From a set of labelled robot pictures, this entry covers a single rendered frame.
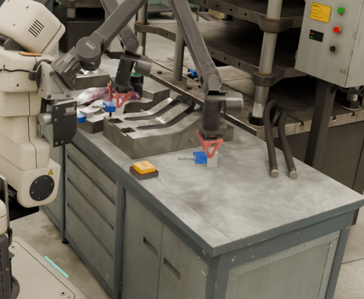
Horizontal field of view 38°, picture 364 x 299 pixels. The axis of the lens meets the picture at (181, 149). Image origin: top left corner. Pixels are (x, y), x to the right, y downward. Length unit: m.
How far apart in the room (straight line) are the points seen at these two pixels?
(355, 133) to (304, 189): 1.15
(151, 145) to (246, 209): 0.50
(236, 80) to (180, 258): 1.36
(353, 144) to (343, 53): 0.90
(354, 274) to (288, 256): 1.18
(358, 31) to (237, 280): 1.13
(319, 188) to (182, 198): 0.53
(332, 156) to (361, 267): 0.63
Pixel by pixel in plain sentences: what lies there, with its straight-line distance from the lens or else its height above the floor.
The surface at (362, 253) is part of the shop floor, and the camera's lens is 3.28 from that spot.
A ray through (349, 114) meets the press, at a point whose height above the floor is 0.78.
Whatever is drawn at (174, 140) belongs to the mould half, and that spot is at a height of 0.85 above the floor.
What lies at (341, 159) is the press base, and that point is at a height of 0.50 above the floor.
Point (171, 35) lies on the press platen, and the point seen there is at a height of 1.02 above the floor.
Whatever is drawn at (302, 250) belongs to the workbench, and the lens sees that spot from 1.97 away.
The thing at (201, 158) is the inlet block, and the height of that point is 0.94.
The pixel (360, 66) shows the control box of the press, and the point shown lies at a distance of 2.41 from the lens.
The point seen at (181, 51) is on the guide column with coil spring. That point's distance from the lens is 3.13.
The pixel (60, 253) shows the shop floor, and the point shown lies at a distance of 2.94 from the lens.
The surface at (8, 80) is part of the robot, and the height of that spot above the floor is 1.16.
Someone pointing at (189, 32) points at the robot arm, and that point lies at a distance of 1.84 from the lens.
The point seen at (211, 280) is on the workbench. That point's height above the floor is 0.63.
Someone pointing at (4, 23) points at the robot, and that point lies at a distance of 1.90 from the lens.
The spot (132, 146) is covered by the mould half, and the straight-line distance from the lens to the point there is 2.07.
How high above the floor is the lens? 1.69
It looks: 24 degrees down
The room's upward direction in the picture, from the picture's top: 5 degrees clockwise
